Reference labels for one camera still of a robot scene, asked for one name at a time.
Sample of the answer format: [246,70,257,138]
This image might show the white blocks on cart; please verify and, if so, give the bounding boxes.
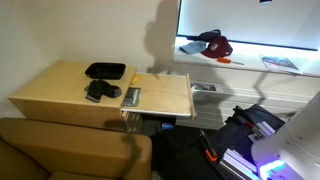
[248,120,277,143]

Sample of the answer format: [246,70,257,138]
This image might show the white radiator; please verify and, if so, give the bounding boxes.
[175,78,316,130]

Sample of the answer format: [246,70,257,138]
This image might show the brown leather sofa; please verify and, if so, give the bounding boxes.
[0,117,153,180]

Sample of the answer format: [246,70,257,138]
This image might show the grey simplehuman box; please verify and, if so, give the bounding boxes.
[121,87,142,108]

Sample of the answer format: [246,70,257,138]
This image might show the silver aluminium extrusion rails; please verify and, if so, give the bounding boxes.
[218,148,260,180]

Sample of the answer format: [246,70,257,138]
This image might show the red and black tool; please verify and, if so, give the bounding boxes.
[232,105,264,135]

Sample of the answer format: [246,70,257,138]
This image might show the black robot cart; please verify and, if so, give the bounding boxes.
[213,103,287,180]

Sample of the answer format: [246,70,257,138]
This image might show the white window sill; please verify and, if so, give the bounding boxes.
[172,35,320,78]

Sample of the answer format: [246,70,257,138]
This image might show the white framed photo booklet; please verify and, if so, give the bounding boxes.
[190,81,224,94]

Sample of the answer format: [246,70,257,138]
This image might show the black tool with orange grip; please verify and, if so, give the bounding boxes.
[198,129,220,164]

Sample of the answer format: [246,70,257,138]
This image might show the black rectangular plate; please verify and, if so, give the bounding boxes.
[84,62,127,81]

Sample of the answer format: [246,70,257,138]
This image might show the light wooden table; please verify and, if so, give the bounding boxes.
[8,60,138,133]

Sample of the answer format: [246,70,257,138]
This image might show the yellow flat packet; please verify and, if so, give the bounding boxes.
[130,73,144,86]

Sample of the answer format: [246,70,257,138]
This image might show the red and black bag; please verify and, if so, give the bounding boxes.
[200,35,234,59]

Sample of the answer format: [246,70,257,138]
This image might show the small blue object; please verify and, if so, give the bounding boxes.
[161,122,175,131]

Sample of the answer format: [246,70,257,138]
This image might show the orange handled screwdriver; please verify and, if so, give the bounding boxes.
[217,56,245,66]

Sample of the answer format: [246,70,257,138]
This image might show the light wooden drawer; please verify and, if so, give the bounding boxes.
[120,71,198,121]

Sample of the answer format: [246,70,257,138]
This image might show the light blue cap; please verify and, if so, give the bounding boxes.
[179,40,208,55]

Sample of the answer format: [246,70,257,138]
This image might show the magazine with colourful cover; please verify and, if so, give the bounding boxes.
[259,55,304,75]

